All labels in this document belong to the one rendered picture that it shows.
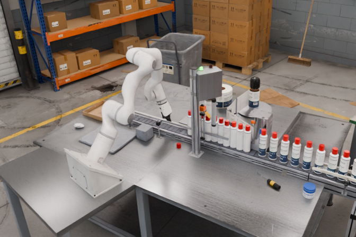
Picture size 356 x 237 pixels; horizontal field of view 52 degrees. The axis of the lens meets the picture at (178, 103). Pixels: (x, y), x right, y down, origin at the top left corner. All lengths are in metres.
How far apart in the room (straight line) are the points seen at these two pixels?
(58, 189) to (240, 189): 1.18
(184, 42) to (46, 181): 3.63
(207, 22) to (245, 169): 4.11
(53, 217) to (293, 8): 5.81
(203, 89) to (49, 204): 1.20
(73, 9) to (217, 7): 2.59
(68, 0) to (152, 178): 4.92
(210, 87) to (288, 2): 4.93
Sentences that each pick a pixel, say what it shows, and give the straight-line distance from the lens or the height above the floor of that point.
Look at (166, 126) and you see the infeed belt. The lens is 2.94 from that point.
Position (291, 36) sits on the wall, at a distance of 7.27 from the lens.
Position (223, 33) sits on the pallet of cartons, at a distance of 6.19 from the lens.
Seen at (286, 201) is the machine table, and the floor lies 0.83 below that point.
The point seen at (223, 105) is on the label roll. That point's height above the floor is 0.91.
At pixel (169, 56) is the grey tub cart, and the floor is 0.71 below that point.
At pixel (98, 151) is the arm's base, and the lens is 2.45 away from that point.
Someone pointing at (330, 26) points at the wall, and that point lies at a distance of 6.90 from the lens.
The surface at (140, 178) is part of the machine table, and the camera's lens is 2.50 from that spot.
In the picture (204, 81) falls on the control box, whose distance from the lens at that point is 2.36.
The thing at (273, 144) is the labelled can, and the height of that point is 1.01.
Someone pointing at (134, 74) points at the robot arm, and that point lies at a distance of 2.41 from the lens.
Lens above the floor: 2.36
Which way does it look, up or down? 27 degrees down
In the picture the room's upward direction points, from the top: 3 degrees counter-clockwise
